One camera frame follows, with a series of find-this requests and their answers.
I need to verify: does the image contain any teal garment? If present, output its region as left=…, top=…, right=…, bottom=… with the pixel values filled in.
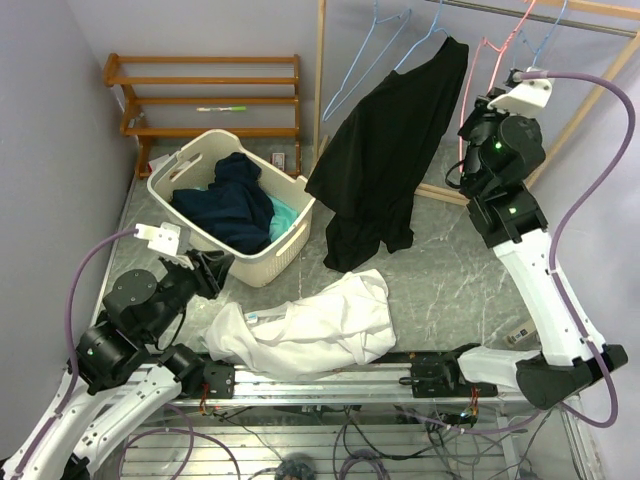
left=175, top=184, right=298, bottom=254

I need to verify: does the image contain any aluminium mounting rail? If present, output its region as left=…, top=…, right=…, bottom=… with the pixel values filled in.
left=64, top=352, right=581, bottom=406

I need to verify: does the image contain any white laundry basket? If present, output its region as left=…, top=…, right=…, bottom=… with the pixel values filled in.
left=147, top=129, right=315, bottom=288

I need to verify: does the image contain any white label tag device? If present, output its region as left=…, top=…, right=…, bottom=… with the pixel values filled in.
left=504, top=323, right=537, bottom=347

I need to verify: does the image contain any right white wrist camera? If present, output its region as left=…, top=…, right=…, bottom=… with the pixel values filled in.
left=488, top=68, right=554, bottom=118

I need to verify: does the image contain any white paper scrap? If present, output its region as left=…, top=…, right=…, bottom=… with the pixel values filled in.
left=148, top=154, right=171, bottom=173

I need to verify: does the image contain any black t shirt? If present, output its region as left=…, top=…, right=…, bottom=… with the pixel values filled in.
left=306, top=37, right=469, bottom=273

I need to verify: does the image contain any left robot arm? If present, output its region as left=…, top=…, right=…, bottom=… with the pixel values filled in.
left=1, top=250, right=234, bottom=479

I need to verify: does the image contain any light wooden clothes rack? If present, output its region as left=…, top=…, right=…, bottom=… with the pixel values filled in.
left=308, top=0, right=640, bottom=206

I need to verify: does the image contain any small red white box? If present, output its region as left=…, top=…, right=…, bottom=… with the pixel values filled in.
left=271, top=152, right=286, bottom=170

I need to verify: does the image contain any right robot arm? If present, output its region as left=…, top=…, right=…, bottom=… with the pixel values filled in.
left=401, top=71, right=628, bottom=410

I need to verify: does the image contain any green white pen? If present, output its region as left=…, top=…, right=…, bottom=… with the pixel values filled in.
left=196, top=105, right=247, bottom=113

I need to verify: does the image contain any blue hanger holding black shirt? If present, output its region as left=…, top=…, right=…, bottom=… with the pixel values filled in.
left=393, top=0, right=446, bottom=72

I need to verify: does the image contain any blue hanger far left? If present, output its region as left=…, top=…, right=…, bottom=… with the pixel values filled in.
left=320, top=1, right=413, bottom=123

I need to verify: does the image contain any brown wooden shoe rack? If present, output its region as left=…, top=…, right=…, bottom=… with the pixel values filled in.
left=102, top=53, right=302, bottom=179

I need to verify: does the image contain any navy blue garment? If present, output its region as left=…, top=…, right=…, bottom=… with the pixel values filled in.
left=170, top=152, right=274, bottom=255

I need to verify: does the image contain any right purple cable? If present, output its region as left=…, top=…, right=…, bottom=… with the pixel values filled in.
left=519, top=69, right=636, bottom=429

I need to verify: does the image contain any blue hanger right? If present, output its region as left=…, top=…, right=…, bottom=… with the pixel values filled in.
left=514, top=0, right=569, bottom=69

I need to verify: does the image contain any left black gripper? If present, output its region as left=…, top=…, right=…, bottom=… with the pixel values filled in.
left=143, top=246, right=236, bottom=339

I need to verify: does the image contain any white t shirt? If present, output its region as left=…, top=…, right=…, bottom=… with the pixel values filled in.
left=200, top=269, right=397, bottom=379

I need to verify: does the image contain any pink wire hanger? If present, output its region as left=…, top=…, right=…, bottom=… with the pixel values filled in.
left=457, top=0, right=539, bottom=166

